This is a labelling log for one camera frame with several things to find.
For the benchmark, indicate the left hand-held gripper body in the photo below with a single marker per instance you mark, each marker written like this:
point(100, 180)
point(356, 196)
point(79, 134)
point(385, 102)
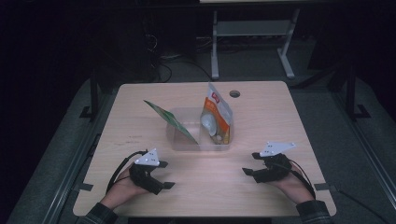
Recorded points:
point(144, 179)

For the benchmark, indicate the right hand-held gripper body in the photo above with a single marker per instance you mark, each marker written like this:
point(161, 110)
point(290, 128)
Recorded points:
point(274, 169)

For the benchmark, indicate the clear plastic container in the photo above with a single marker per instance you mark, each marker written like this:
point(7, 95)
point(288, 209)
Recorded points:
point(186, 141)

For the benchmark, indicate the green and red food packet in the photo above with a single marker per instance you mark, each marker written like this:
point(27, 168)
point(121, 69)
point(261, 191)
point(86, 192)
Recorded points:
point(174, 123)

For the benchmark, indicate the white and orange food packet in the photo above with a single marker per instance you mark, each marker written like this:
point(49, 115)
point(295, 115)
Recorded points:
point(216, 121)

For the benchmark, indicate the person's left hand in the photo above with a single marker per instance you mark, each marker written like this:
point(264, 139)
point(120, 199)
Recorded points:
point(120, 189)

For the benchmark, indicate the person's right hand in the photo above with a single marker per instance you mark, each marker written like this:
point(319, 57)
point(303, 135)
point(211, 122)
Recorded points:
point(295, 186)

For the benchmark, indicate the grey tape strip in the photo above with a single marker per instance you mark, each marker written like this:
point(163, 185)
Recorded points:
point(84, 187)
point(325, 187)

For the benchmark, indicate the black metal stand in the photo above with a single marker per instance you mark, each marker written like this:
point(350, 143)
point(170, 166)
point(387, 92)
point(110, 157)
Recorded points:
point(93, 99)
point(351, 96)

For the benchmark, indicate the grey metal stand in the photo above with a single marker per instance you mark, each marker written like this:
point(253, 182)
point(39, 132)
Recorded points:
point(252, 28)

